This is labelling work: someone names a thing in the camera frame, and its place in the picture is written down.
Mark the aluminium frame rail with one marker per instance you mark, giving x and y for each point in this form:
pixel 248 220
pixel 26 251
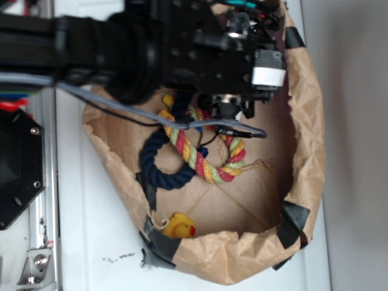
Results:
pixel 43 211

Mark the brown paper bag bin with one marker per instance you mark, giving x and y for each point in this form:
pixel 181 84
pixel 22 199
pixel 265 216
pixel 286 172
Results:
pixel 261 218

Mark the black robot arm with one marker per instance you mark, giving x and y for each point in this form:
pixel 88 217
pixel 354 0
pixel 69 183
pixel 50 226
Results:
pixel 124 54

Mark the yellow rubber duck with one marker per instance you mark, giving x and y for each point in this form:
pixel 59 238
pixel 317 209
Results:
pixel 180 226

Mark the black hexagonal base plate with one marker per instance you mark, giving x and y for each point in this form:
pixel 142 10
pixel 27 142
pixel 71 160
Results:
pixel 22 164

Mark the metal corner bracket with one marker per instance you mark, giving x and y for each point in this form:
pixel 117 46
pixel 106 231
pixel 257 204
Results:
pixel 38 272

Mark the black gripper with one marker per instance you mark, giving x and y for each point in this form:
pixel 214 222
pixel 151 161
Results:
pixel 231 60

